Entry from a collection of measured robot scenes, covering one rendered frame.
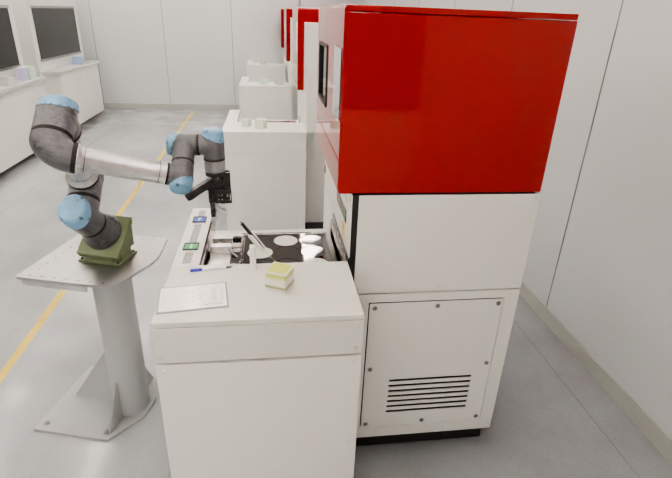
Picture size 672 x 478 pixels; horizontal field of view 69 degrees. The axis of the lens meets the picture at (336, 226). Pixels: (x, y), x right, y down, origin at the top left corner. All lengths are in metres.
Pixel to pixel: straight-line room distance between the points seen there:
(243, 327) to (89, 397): 1.45
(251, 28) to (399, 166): 8.15
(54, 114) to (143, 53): 8.25
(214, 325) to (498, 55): 1.21
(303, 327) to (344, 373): 0.23
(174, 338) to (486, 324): 1.22
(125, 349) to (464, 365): 1.48
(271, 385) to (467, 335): 0.87
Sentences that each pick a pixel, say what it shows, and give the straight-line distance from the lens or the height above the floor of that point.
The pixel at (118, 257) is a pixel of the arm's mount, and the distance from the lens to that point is 2.14.
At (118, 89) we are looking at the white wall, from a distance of 10.15.
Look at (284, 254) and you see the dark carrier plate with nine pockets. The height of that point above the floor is 0.90.
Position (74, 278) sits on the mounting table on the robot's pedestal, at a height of 0.82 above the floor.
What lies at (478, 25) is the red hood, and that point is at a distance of 1.68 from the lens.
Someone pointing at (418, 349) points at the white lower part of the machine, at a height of 0.55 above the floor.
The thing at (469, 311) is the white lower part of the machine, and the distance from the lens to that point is 2.03.
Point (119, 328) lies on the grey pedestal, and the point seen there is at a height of 0.51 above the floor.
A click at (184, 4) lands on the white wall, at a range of 9.77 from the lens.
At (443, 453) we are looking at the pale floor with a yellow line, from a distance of 2.45.
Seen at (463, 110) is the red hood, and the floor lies 1.51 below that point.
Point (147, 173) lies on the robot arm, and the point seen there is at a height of 1.30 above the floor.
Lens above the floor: 1.79
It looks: 24 degrees down
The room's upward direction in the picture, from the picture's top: 2 degrees clockwise
